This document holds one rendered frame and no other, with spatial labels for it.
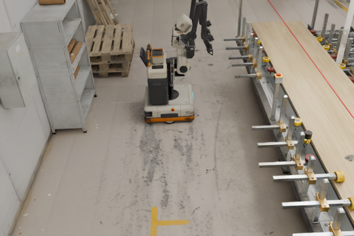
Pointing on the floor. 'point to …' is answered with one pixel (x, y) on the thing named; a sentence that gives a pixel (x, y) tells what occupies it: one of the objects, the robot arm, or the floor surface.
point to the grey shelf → (60, 62)
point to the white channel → (346, 30)
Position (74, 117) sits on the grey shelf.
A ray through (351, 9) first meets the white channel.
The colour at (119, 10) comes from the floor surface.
